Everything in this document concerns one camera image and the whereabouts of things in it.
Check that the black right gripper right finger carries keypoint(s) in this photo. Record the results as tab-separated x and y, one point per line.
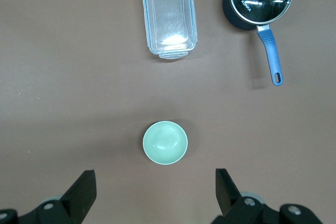
236	203

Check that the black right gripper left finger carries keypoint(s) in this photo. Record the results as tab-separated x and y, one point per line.
76	197

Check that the green bowl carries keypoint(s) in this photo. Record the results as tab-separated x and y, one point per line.
165	142

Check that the clear plastic food container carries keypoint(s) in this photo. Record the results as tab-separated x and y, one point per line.
169	16

